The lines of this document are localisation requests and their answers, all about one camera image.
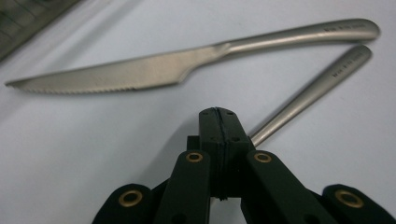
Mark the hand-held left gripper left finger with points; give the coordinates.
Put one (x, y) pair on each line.
(211, 130)

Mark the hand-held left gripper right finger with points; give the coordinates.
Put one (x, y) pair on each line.
(232, 140)

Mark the metal table knife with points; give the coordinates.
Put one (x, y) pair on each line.
(140, 70)

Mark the metal fork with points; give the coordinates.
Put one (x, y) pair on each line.
(317, 87)

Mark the grey mesh basket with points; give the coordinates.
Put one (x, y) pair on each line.
(21, 21)

